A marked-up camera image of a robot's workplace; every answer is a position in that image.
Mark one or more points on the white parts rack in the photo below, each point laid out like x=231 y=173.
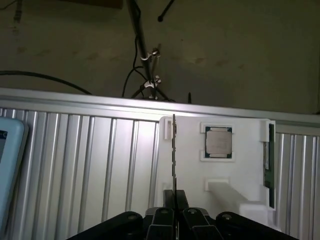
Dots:
x=190 y=170

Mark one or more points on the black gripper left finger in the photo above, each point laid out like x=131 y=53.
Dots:
x=162 y=225

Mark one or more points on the grey blue teach pendant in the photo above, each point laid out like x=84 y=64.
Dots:
x=11 y=175

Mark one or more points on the black rod with ball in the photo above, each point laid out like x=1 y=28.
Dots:
x=161 y=18

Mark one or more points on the silver CPU chip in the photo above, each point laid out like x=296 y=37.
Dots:
x=218 y=142

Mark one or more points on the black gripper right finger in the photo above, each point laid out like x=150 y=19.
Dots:
x=192 y=225

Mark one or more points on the metal tripod stand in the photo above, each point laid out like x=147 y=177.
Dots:
x=141 y=37

